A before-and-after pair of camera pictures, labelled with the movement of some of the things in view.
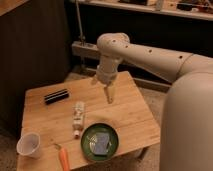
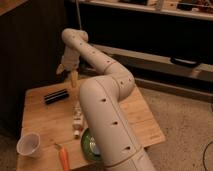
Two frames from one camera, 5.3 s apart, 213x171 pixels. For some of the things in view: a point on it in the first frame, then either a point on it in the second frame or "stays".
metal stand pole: [79, 22] stays
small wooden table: [77, 117] stays
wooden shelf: [191, 9] stays
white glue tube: [78, 116] stays
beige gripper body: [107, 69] to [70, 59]
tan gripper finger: [109, 93] to [74, 74]
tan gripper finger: [94, 80] to [60, 69]
